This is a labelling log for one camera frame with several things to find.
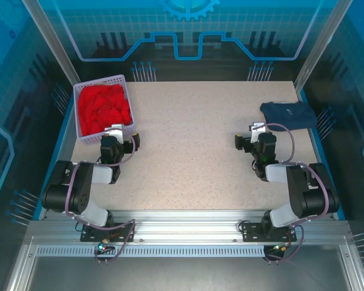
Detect red t-shirt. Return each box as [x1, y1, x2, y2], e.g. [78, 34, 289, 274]
[77, 84, 132, 137]

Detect lavender plastic basket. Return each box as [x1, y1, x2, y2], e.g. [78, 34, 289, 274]
[73, 74, 138, 146]

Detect folded navy t-shirt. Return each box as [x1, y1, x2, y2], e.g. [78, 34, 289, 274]
[260, 101, 319, 132]

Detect blue table edge strip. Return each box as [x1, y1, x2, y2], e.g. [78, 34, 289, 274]
[32, 96, 77, 221]
[296, 88, 347, 221]

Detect power connector with green light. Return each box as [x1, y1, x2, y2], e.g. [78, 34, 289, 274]
[271, 242, 292, 255]
[95, 241, 115, 255]

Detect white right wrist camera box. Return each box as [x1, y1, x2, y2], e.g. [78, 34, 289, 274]
[250, 121, 266, 143]

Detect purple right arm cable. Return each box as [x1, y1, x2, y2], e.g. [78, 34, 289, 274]
[259, 122, 328, 264]

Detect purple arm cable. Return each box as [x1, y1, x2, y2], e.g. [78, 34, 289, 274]
[65, 129, 137, 264]
[259, 122, 328, 264]

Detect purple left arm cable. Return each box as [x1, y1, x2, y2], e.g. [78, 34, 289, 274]
[65, 129, 137, 264]

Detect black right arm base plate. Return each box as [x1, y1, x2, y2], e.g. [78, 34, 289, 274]
[240, 222, 298, 243]

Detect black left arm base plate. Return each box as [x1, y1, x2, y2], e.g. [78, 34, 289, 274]
[80, 222, 137, 243]

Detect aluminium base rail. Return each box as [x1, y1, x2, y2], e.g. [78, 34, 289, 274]
[27, 209, 352, 243]

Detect slotted grey cable duct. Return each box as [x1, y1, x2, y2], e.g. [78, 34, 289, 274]
[36, 246, 266, 258]

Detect aluminium frame post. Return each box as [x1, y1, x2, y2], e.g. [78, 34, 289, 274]
[294, 0, 352, 92]
[21, 0, 79, 80]

